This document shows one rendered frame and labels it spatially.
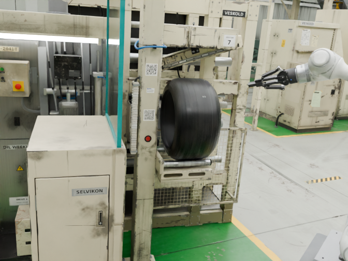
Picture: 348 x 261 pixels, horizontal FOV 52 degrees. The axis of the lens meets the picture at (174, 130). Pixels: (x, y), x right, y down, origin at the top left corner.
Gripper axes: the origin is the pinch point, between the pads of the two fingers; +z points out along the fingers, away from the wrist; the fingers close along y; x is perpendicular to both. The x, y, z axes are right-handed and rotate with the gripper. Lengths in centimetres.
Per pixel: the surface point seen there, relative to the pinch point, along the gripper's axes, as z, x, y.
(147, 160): 83, -3, -41
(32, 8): 669, -686, 31
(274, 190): 43, -152, -213
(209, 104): 34.8, -21.5, -18.3
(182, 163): 62, -7, -50
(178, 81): 53, -33, -3
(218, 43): 33, -75, 1
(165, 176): 73, 0, -54
